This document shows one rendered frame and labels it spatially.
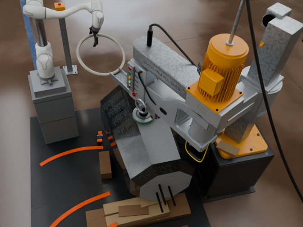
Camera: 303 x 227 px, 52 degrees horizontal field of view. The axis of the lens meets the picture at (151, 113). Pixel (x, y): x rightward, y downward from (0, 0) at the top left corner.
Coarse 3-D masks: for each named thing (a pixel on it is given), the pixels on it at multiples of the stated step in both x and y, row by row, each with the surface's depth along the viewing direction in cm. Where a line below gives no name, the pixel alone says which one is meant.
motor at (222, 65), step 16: (208, 48) 182; (224, 48) 177; (240, 48) 178; (208, 64) 186; (224, 64) 178; (240, 64) 180; (208, 80) 183; (224, 80) 186; (208, 96) 202; (224, 96) 197; (240, 96) 209
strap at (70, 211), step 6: (72, 150) 375; (78, 150) 376; (54, 156) 368; (60, 156) 369; (42, 162) 362; (108, 192) 343; (96, 198) 338; (78, 204) 332; (84, 204) 332; (72, 210) 327; (60, 216) 322; (66, 216) 323; (54, 222) 317; (114, 222) 302
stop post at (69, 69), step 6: (60, 6) 386; (60, 18) 399; (60, 24) 405; (60, 30) 411; (66, 30) 413; (66, 36) 420; (66, 42) 427; (66, 48) 434; (66, 54) 442; (66, 60) 450; (66, 66) 474; (72, 66) 465; (66, 72) 465; (72, 72) 466
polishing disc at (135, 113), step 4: (136, 108) 306; (136, 112) 302; (148, 112) 303; (136, 116) 299; (140, 116) 299; (148, 116) 300; (136, 120) 297; (140, 120) 296; (144, 120) 296; (148, 120) 297
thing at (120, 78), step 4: (120, 68) 305; (120, 72) 307; (124, 72) 303; (112, 76) 300; (116, 76) 304; (120, 76) 305; (124, 76) 305; (116, 80) 298; (120, 80) 301; (124, 80) 302; (120, 84) 296; (124, 84) 298; (124, 88) 293; (128, 88) 289; (128, 92) 292; (148, 108) 277; (152, 116) 272; (156, 116) 273
